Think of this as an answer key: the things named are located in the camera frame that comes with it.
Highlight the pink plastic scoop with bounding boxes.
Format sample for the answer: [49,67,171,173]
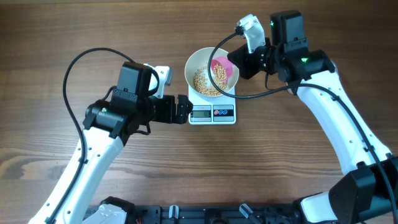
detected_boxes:
[211,57,233,83]

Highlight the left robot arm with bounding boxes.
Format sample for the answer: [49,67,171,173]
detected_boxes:
[30,60,193,223]

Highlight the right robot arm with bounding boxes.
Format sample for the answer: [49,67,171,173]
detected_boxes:
[228,11,397,223]

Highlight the soybeans in white bowl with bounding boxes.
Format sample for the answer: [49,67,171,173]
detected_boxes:
[193,63,227,96]

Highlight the white bowl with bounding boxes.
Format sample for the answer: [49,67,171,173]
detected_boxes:
[185,47,239,97]

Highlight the white digital kitchen scale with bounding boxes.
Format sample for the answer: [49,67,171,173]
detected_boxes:
[188,87,236,125]

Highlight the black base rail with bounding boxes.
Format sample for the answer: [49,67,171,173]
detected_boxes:
[83,203,305,224]

